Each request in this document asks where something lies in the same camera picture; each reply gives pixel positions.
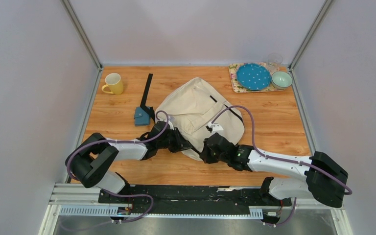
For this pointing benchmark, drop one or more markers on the blue dotted plate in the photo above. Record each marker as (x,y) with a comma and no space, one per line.
(253,76)

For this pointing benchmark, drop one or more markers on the yellow mug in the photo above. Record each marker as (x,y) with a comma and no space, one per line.
(113,84)

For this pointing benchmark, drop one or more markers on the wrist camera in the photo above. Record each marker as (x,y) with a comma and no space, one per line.
(214,128)
(170,121)

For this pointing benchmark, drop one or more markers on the aluminium frame post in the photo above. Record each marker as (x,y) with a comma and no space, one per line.
(311,32)
(81,32)

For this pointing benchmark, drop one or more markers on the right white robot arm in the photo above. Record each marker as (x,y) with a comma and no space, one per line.
(317,176)

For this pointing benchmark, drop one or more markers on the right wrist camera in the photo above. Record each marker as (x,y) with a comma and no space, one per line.
(214,128)

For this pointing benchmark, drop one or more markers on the floral tray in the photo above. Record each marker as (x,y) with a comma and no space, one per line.
(240,89)

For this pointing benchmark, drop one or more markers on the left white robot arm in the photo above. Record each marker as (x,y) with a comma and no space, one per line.
(90,162)

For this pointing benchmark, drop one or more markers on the left aluminium frame post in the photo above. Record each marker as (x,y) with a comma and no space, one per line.
(81,32)

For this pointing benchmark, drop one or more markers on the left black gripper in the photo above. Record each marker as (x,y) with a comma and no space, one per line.
(181,143)

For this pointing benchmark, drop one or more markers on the light green bowl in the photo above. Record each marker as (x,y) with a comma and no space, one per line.
(281,80)

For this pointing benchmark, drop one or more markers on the teal wallet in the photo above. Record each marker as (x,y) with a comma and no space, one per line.
(141,117)

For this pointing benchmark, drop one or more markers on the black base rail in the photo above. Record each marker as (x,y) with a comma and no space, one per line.
(197,200)

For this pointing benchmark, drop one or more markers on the clear glass cup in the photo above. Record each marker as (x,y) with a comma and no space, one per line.
(274,61)

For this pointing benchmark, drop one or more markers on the beige canvas backpack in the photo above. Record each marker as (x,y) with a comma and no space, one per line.
(195,104)

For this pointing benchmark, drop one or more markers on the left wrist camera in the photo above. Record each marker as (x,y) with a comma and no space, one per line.
(170,121)

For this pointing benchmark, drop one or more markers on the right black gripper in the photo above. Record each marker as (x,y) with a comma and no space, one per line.
(205,155)

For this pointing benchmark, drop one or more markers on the right aluminium frame post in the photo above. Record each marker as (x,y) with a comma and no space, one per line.
(311,32)

